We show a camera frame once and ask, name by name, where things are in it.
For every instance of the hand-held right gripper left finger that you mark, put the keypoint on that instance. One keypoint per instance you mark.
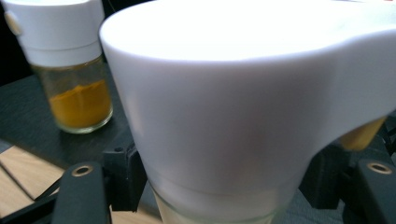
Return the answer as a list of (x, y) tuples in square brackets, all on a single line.
[(126, 177)]

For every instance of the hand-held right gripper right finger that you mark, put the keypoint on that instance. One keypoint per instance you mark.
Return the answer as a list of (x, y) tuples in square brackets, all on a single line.
[(327, 180)]

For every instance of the white-lidded glass spice jar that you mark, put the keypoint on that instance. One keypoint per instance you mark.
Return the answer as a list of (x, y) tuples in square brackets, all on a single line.
[(224, 118)]

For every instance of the glass spice jar yellow powder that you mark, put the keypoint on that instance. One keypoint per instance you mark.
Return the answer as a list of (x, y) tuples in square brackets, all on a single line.
[(361, 137), (79, 102)]

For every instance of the black rack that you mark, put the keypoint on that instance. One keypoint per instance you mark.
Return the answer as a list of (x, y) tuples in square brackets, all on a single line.
[(28, 118)]

